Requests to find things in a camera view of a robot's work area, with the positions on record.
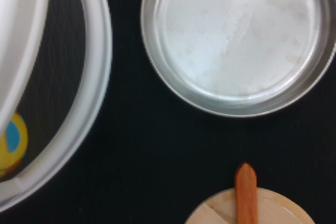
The round silver metal plate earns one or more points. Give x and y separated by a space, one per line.
240 56

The fork with wooden handle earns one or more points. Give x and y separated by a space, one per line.
246 201

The colourful box on lower tier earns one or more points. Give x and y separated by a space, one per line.
14 142

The round wooden coaster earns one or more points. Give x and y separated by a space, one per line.
276 209

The white two-tier turntable rack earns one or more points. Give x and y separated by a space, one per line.
65 92

